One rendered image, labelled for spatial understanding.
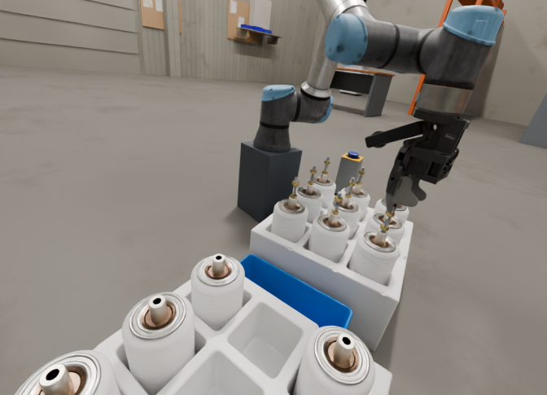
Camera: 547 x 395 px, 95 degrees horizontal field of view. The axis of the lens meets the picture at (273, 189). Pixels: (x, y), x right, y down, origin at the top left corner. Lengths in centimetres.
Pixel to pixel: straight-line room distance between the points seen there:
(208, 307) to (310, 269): 29
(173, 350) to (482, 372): 72
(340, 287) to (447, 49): 51
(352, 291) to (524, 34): 852
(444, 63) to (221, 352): 58
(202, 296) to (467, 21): 59
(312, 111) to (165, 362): 84
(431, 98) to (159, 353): 56
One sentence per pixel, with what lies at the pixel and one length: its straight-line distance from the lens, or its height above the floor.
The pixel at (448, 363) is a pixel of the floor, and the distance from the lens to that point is 85.
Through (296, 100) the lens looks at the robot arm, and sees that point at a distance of 96.
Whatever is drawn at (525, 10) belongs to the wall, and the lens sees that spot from 902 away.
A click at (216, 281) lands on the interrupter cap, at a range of 47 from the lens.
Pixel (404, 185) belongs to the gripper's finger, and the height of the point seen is 41.
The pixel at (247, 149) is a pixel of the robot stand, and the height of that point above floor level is 28.
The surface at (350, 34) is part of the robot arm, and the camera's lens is 50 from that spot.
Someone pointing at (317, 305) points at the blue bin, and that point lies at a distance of 69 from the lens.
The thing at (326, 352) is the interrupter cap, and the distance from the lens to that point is 41.
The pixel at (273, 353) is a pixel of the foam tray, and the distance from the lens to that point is 61.
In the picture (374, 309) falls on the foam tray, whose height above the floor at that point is 12.
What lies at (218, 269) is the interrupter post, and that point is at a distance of 47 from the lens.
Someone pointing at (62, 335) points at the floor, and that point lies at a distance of 80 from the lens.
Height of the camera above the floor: 59
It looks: 26 degrees down
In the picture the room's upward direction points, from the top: 7 degrees clockwise
